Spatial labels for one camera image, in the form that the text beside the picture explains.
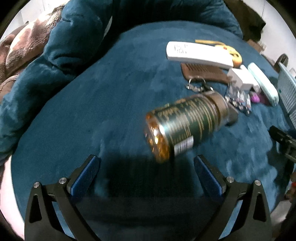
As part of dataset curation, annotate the white remote box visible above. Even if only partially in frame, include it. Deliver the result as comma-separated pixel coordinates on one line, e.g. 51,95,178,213
166,41,234,69

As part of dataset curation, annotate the purple lighter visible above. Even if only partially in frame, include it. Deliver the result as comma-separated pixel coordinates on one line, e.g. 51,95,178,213
249,91,269,105

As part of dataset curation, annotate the brown wooden comb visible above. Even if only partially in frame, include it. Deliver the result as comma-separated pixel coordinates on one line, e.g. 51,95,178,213
181,63,230,85

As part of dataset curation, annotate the white power adapter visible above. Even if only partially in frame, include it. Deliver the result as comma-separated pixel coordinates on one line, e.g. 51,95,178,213
227,65,261,93

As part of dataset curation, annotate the key ring with fob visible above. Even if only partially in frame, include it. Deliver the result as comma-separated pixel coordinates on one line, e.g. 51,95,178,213
184,77,215,93

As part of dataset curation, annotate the light blue white case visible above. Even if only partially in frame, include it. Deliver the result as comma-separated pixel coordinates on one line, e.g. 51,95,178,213
247,62,279,106

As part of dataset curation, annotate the light blue mesh basket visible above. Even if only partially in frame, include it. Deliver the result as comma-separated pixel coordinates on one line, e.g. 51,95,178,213
277,62,296,128

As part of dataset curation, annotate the blue velvet cushion cover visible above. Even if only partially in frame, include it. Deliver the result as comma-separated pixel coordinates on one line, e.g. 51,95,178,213
11,22,293,240

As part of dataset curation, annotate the battery pack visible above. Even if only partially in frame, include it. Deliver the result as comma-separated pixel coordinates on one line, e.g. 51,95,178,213
225,88,252,116

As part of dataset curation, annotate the yellow tape measure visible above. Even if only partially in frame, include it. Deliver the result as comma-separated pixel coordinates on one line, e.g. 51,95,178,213
195,40,242,68

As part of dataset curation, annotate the brown plush blanket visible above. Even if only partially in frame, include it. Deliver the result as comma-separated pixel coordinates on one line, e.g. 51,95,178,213
1,4,65,99

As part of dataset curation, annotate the amber jar green label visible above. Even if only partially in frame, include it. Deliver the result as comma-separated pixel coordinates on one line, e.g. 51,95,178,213
144,91,238,163

